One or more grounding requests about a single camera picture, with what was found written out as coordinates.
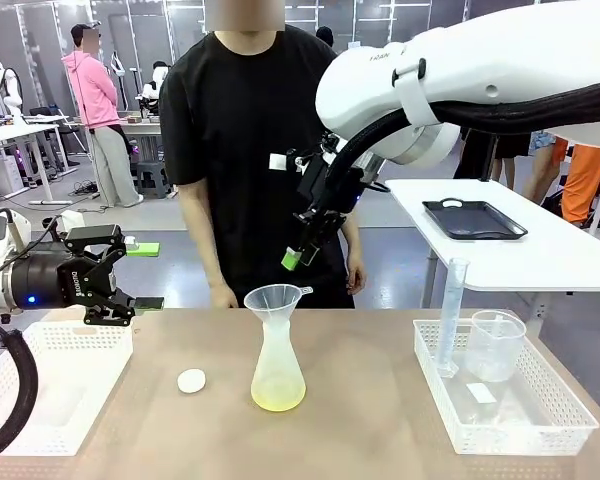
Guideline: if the right arm black cable sleeve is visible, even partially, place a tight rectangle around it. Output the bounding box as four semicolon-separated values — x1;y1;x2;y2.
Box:
323;77;600;194

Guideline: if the mannequin with orange trousers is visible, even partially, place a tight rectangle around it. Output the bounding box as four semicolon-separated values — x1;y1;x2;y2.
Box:
559;142;600;226

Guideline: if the left arm black cable sleeve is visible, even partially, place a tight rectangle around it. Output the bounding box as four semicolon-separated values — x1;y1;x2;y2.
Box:
0;299;40;464

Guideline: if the white desk with metal legs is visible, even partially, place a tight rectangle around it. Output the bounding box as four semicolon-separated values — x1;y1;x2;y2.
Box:
0;122;76;206

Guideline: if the person in pink hoodie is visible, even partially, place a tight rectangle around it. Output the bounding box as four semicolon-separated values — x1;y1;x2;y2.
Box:
61;22;145;209

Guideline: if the white perforated plastic basket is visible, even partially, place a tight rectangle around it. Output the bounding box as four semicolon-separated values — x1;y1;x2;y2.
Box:
412;318;600;457
0;320;135;457

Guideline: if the arm black cable sleeve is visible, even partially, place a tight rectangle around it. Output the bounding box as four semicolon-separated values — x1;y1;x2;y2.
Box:
0;299;40;464
323;77;600;194

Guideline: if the mannequin in grey hoodie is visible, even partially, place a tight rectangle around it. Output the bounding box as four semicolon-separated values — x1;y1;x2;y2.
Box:
452;127;496;180

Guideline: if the white round flask stopper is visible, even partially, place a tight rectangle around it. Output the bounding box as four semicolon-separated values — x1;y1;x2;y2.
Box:
176;368;208;395

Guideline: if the person's left hand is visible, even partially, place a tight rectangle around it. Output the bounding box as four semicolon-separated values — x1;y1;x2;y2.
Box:
344;264;369;297

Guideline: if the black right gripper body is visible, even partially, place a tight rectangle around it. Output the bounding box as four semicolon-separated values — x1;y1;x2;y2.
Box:
292;133;377;226

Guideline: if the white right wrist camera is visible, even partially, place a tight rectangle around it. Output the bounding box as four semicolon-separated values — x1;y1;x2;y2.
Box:
268;147;309;174

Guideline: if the grey workbench desk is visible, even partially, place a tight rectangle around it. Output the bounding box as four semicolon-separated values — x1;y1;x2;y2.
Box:
119;115;164;166

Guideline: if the person in black t-shirt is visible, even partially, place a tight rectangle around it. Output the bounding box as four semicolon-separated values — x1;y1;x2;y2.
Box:
158;22;366;310

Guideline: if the mannequin in blue floral dress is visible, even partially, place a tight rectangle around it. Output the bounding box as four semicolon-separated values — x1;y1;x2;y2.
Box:
522;132;571;204

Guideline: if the clear plastic beaker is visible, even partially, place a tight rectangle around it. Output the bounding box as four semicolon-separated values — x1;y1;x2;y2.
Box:
464;309;527;384

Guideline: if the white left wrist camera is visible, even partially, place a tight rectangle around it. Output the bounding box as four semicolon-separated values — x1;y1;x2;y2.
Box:
42;208;87;234

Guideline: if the small white paper label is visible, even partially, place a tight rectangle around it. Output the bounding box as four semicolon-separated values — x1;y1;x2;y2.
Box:
467;382;496;404

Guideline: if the translucent plastic funnel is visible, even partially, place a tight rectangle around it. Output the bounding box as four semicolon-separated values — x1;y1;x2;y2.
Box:
243;283;314;331

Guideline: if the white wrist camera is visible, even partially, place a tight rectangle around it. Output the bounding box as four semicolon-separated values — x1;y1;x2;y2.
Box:
268;147;309;174
42;208;87;234

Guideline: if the mannequin in black dress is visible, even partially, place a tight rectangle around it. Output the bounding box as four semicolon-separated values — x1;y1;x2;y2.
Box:
492;132;531;184

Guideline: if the clear plastic graduated cylinder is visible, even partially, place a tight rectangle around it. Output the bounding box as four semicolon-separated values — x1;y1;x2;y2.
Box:
434;257;469;379

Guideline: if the black plastic tray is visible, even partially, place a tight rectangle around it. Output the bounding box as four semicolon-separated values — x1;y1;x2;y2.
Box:
422;198;529;241

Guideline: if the white humanoid robot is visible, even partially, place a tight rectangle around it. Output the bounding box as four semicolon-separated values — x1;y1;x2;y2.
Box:
0;62;27;126
139;60;170;119

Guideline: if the person's left forearm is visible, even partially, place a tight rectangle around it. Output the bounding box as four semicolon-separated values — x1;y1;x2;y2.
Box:
342;219;366;270

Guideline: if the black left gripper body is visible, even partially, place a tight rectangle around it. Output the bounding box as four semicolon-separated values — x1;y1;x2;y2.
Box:
9;243;120;310

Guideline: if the translucent plastic Erlenmeyer flask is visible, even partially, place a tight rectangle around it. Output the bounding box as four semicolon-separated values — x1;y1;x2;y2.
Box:
250;319;308;413

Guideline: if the grey plastic step stool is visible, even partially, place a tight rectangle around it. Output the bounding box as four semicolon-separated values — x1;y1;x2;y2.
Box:
135;160;174;200

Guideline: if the person's right hand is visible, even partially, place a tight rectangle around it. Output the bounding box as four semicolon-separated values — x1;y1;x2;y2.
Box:
210;281;239;309

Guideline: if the person's right forearm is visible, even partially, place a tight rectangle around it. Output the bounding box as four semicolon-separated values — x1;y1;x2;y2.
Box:
188;219;231;289

